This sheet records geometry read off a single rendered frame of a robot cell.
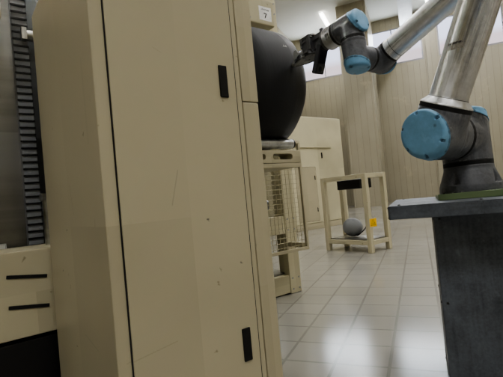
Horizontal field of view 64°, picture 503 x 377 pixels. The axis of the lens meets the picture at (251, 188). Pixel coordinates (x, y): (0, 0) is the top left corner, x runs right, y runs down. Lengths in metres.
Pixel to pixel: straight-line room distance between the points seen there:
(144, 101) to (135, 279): 0.36
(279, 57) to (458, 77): 0.78
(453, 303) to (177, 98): 1.03
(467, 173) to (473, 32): 0.42
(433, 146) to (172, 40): 0.78
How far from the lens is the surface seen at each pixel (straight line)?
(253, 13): 2.44
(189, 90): 0.92
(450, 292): 1.43
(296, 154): 1.88
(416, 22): 1.60
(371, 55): 1.60
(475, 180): 1.43
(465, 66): 1.32
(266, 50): 1.78
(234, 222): 0.93
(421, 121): 1.29
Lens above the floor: 0.67
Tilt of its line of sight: 1 degrees up
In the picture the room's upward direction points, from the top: 5 degrees counter-clockwise
